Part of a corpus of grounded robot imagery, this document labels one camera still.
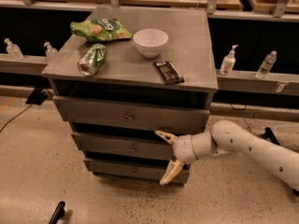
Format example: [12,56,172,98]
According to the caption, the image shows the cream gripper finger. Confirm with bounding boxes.
[160,160,184,185]
[155,130,178,145]

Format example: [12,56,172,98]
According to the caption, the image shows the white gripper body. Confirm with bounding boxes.
[172,135,197,165]

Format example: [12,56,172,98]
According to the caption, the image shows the grey bottom drawer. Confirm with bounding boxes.
[82,158,191,185]

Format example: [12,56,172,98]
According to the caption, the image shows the grey drawer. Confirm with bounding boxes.
[72,133,173,161]
[53,96,209,134]
[82,158,191,185]

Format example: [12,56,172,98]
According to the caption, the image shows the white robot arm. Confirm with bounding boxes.
[155,120,299,190]

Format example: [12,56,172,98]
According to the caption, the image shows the grey middle drawer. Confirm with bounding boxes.
[72,133,173,161]

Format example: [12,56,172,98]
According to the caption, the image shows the grey top drawer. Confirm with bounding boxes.
[53,96,209,134]

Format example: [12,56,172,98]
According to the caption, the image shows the grey wooden drawer cabinet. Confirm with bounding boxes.
[43,7,218,184]

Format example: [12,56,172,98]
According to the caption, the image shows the black snack packet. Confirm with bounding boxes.
[153,61,184,85]

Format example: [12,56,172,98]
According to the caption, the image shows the black base leg right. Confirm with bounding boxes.
[263,127,279,146]

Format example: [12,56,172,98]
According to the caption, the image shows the black base leg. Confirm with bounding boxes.
[49,201,65,224]
[263,127,279,146]

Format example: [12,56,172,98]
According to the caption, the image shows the white pump bottle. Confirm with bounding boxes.
[220,45,237,76]

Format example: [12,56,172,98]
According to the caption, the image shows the white bowl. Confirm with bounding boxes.
[133,29,168,58]

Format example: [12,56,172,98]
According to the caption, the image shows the crushed green soda can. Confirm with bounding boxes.
[78,43,107,77]

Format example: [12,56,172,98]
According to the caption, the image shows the black base leg bottom left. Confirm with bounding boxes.
[49,201,65,224]

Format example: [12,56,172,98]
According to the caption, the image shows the clear water bottle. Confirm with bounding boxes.
[255,50,277,79]

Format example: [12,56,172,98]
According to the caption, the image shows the green snack bag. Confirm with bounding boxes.
[70,19,132,42]

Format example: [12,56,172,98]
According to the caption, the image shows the clear sanitizer bottle near cabinet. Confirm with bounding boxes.
[44,42,57,63]

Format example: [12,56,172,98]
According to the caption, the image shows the clear sanitizer bottle far left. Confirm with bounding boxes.
[4,38,23,61]

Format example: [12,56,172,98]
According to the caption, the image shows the grey metal rail shelf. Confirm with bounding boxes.
[0,53,299,96]

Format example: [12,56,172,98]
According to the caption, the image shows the black bracket foot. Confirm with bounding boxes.
[25,88,48,105]

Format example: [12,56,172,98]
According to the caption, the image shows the black floor cable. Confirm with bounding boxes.
[0,104,32,133]

